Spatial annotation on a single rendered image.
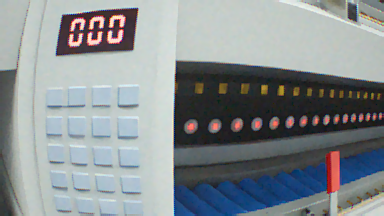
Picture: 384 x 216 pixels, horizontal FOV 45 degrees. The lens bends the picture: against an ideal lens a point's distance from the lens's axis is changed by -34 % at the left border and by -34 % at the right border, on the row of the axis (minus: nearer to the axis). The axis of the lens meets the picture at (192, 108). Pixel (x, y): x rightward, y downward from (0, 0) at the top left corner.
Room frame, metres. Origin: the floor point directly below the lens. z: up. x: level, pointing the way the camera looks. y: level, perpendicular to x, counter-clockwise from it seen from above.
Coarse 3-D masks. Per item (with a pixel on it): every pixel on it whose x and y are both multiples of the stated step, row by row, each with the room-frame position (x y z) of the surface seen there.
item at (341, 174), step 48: (192, 96) 0.50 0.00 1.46; (240, 96) 0.52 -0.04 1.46; (288, 96) 0.54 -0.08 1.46; (336, 96) 0.58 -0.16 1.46; (192, 144) 0.51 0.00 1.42; (240, 144) 0.53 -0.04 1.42; (288, 144) 0.55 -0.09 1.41; (336, 144) 0.60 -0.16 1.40; (192, 192) 0.46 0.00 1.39; (240, 192) 0.47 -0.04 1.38; (288, 192) 0.48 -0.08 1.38; (336, 192) 0.40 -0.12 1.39
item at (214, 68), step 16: (176, 64) 0.53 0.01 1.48; (192, 64) 0.53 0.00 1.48; (208, 64) 0.54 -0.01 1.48; (224, 64) 0.55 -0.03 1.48; (240, 64) 0.56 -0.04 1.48; (304, 80) 0.60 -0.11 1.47; (320, 80) 0.61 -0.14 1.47; (336, 80) 0.63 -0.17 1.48; (352, 80) 0.65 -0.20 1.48; (256, 160) 0.57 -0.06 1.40
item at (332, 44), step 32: (192, 0) 0.30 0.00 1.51; (224, 0) 0.31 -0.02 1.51; (256, 0) 0.32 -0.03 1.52; (288, 0) 0.36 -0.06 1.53; (320, 0) 0.41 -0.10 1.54; (352, 0) 0.39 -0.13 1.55; (192, 32) 0.31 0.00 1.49; (224, 32) 0.32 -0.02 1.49; (256, 32) 0.33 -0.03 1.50; (288, 32) 0.34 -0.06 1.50; (320, 32) 0.36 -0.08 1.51; (352, 32) 0.37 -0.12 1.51; (256, 64) 0.33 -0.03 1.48; (288, 64) 0.35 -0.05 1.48; (320, 64) 0.36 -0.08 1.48; (352, 64) 0.38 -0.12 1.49
